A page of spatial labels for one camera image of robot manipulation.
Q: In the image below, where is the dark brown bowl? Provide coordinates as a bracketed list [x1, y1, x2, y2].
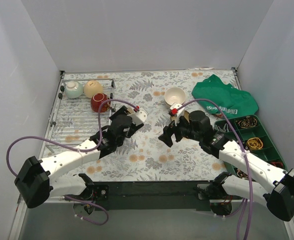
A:
[170, 110, 190, 122]

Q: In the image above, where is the red patterned bowl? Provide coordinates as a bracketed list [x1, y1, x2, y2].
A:
[90, 93, 110, 113]

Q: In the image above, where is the tan bowl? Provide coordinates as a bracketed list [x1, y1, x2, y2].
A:
[164, 87, 186, 106]

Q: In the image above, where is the beige bowl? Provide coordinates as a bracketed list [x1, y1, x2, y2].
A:
[83, 80, 104, 99]

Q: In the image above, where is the pale green bowl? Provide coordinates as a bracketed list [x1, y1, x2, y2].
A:
[64, 81, 84, 99]

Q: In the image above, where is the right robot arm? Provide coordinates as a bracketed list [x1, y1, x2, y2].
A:
[158, 108, 294, 222]

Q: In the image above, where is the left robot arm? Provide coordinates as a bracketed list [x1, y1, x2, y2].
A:
[14, 106, 148, 209]

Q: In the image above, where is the floral table mat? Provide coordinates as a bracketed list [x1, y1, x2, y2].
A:
[61, 69, 238, 182]

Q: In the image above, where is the green cloth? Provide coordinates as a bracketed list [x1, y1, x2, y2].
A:
[191, 74, 259, 119]

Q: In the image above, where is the green compartment tray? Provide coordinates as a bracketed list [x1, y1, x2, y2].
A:
[213, 115, 287, 179]

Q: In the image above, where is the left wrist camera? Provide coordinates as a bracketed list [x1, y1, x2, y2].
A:
[128, 108, 148, 126]

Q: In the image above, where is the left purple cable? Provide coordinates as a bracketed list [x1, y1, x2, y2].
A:
[6, 99, 140, 226]

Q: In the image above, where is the purple cable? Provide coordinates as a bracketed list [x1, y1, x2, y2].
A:
[6, 99, 140, 226]
[176, 98, 254, 240]

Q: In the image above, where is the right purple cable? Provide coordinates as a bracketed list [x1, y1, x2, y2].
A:
[176, 98, 254, 240]

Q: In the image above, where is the metal wire dish rack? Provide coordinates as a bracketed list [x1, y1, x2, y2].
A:
[41, 78, 117, 157]

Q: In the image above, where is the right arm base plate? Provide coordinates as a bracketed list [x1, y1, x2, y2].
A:
[196, 183, 229, 200]

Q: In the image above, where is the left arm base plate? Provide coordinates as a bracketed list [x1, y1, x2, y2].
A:
[87, 184, 110, 201]

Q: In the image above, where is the aluminium frame rail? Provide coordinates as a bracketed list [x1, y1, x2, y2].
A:
[8, 181, 294, 240]

